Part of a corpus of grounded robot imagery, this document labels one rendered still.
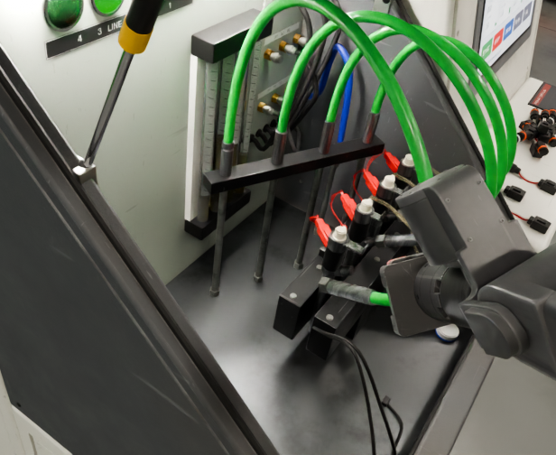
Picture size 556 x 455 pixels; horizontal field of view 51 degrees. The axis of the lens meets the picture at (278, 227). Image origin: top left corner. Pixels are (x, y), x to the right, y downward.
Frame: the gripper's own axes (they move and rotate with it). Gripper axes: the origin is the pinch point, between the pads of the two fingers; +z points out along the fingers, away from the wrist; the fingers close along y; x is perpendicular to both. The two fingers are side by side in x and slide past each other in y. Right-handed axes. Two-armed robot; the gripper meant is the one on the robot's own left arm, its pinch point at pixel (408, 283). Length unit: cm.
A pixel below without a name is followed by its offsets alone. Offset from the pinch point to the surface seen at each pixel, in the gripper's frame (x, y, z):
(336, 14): -27.6, 2.4, -4.9
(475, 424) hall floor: 67, -53, 122
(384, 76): -20.1, 0.4, -8.1
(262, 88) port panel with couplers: -33, 3, 41
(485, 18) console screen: -38, -40, 40
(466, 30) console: -35, -33, 35
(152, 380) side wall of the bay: 2.7, 27.6, -1.2
